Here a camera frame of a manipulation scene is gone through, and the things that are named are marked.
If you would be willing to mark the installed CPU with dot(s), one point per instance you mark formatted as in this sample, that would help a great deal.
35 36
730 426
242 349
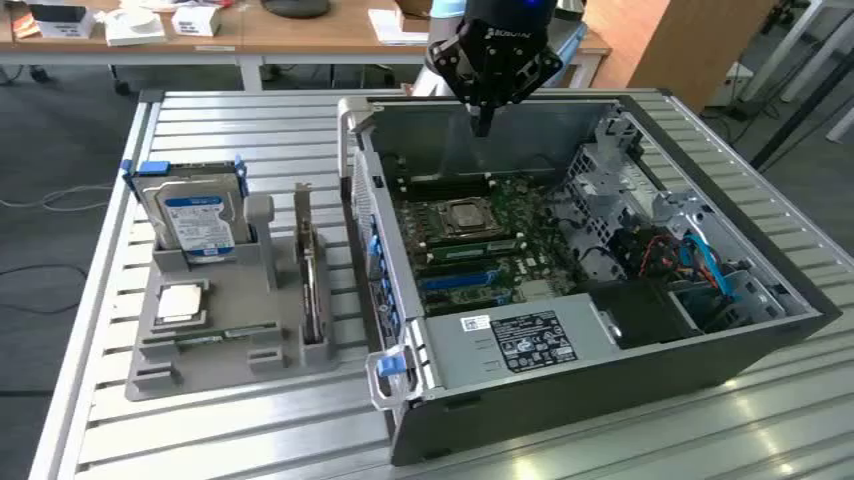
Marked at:
470 216

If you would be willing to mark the blue case latch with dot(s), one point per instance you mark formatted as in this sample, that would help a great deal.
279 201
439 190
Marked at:
388 365

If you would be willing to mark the installed green RAM stick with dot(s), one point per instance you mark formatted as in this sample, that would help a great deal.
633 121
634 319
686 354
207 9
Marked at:
474 248

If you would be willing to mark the brown cardboard box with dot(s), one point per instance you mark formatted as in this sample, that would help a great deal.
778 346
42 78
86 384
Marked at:
414 7

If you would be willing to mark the white printed box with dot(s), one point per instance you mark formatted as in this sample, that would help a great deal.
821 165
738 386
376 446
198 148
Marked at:
195 21

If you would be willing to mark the white floor box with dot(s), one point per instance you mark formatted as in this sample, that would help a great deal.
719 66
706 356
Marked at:
737 80

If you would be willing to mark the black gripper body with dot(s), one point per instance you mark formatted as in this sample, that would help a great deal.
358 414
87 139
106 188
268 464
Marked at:
501 30

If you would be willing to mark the white desk frame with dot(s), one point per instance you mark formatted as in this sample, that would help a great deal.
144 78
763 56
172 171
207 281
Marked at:
842 120

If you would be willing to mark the hard disk with blue caddy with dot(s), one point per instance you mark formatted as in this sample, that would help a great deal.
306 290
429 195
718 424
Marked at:
194 220

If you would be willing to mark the grey power supply unit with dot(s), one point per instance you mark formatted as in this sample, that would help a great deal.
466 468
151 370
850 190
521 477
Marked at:
454 345

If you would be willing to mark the metal disk bay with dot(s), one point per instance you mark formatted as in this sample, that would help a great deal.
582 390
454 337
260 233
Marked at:
754 300

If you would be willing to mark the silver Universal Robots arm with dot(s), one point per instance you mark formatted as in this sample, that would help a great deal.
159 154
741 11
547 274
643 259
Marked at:
443 9

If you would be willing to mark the white stacked box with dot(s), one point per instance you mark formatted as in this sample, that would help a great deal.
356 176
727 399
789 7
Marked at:
134 30

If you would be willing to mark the grey parts rack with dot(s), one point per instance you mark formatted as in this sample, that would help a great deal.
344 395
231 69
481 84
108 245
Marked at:
240 320

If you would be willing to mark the black Nvidia graphics card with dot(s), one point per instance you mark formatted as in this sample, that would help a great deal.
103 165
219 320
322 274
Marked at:
311 280

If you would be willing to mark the spare green RAM stick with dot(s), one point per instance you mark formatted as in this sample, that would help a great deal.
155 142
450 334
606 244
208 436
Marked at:
227 334

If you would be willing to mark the black round base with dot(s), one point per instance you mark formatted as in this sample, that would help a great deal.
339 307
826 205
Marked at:
296 7

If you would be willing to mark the orange packet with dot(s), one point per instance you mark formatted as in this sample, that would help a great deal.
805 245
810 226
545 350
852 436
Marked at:
27 25

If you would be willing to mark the open black PC case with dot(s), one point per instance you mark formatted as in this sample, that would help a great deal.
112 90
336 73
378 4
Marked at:
601 400

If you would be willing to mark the white box with black top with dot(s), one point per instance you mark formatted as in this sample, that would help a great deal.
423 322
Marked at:
63 25

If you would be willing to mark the spare silver CPU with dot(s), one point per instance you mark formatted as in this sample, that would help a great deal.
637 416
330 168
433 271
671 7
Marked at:
179 302

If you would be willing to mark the white paper stack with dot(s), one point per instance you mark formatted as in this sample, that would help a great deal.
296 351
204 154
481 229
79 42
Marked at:
394 30

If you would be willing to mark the silver chipset heatsink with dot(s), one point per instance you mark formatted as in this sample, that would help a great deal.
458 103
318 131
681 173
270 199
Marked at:
538 290

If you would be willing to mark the blue card retainer clip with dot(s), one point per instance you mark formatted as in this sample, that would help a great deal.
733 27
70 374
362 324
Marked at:
384 290
392 315
372 245
378 266

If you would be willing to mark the wooden desk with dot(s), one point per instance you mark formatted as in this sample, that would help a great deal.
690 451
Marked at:
300 35

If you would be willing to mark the green motherboard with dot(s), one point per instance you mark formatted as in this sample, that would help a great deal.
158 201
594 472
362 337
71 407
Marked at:
534 235

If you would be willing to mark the black fan duct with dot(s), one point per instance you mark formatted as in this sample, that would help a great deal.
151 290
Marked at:
641 315

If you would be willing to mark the wooden cabinet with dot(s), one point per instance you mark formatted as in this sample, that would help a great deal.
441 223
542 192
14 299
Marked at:
687 50

